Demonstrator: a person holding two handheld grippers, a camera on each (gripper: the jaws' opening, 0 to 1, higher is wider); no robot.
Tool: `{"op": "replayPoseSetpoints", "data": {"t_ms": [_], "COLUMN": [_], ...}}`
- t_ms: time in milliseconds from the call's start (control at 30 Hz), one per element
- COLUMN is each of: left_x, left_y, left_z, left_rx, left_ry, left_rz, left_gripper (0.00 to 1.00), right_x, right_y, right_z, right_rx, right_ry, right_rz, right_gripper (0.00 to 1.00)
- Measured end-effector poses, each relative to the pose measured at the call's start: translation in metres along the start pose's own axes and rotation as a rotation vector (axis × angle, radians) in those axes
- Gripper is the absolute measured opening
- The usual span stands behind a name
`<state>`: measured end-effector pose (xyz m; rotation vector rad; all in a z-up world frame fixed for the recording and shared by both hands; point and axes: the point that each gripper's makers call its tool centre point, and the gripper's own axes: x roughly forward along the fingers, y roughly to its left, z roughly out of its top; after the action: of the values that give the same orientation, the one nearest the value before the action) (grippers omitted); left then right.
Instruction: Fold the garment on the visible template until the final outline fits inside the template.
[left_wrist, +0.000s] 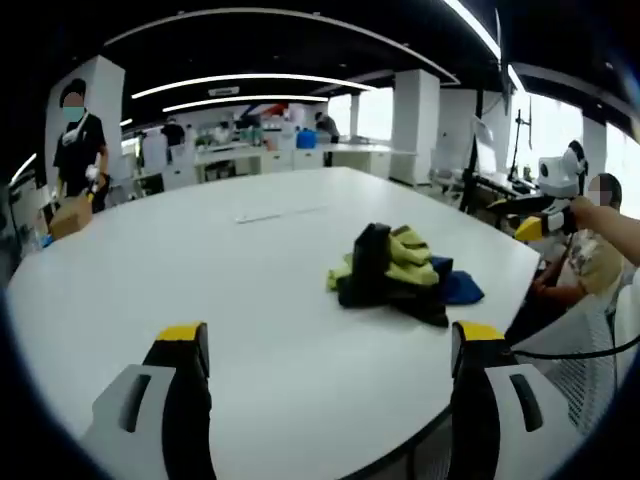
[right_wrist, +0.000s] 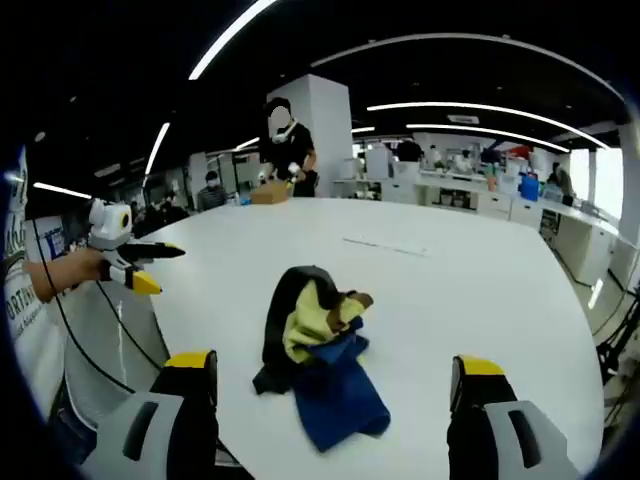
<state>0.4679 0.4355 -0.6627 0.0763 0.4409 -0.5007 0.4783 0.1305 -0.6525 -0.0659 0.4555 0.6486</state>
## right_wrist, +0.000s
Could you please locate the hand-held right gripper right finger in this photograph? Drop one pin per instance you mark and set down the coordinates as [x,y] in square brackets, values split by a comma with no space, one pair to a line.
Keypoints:
[500,440]

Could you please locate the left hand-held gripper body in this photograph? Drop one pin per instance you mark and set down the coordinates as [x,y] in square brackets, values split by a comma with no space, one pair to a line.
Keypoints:
[107,222]

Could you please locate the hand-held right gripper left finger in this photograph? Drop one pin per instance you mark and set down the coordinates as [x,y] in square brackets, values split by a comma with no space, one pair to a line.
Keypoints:
[150,435]

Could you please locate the yellow blue grey garment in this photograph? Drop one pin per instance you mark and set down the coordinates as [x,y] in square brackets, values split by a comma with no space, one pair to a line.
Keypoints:
[330,400]

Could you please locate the person's left hand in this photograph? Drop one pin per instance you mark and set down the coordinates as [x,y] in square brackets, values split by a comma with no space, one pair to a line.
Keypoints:
[91,265]

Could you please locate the grey mesh chair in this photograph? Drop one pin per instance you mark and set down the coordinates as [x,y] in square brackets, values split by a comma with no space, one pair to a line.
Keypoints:
[100,340]

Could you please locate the brown cardboard box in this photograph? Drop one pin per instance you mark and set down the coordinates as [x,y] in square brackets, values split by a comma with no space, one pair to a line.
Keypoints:
[270,194]

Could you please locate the white counter cabinets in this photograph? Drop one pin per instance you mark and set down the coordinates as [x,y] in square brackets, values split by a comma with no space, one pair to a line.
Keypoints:
[575,235]

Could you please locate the blue container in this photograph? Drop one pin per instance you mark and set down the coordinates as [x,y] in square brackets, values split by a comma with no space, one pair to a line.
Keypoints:
[530,189]

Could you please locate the ceiling air vent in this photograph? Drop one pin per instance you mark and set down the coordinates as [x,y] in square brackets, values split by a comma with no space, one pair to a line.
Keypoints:
[463,119]

